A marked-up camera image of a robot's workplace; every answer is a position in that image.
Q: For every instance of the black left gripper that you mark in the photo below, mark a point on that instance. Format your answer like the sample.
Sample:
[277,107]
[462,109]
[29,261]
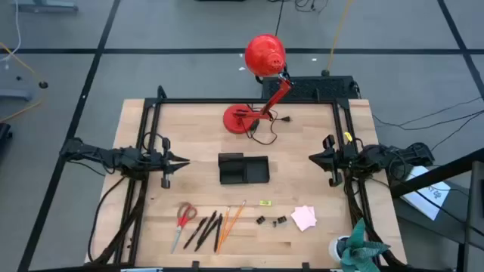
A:
[165,166]

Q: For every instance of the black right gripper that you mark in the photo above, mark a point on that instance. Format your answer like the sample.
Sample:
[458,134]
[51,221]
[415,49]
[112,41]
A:
[336,160]

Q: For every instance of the pink sticky note pad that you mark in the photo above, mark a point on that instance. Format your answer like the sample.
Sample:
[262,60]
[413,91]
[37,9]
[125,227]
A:
[304,218]

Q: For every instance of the black pen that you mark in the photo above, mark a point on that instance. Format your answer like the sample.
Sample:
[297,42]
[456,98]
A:
[208,225]
[218,232]
[195,233]
[207,236]

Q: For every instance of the small yellow box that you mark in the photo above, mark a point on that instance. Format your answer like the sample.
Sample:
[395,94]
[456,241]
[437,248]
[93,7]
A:
[265,203]

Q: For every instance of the orange pencil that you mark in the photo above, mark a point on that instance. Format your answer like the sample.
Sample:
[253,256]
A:
[234,219]
[224,228]

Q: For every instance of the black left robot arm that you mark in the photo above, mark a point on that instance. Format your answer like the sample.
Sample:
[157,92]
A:
[94,155]

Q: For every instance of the black mesh desk organizer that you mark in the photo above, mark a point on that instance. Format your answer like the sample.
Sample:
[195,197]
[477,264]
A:
[257,170]

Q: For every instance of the yellow tape tag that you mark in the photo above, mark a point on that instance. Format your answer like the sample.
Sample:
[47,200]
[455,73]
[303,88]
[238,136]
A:
[348,136]

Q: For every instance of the black perforated box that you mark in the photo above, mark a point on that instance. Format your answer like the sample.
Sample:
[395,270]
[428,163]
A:
[310,87]

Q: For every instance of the teal plant in white pot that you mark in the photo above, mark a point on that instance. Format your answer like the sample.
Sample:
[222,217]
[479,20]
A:
[357,249]

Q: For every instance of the white paper sheet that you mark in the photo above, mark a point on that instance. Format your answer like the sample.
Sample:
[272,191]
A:
[423,192]

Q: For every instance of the black metal stand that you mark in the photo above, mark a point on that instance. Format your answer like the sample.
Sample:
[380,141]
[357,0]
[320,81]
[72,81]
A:
[435,175]

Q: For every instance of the red desk lamp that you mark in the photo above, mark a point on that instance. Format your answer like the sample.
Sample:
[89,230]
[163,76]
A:
[264,56]

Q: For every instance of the black round floor plug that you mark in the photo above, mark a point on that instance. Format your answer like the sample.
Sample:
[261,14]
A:
[43,85]

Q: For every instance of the grey furniture foot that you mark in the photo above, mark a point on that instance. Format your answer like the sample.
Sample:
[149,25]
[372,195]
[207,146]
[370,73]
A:
[45,5]
[15,94]

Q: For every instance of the black frame clamp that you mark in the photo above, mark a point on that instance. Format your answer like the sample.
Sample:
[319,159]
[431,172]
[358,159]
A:
[195,264]
[305,265]

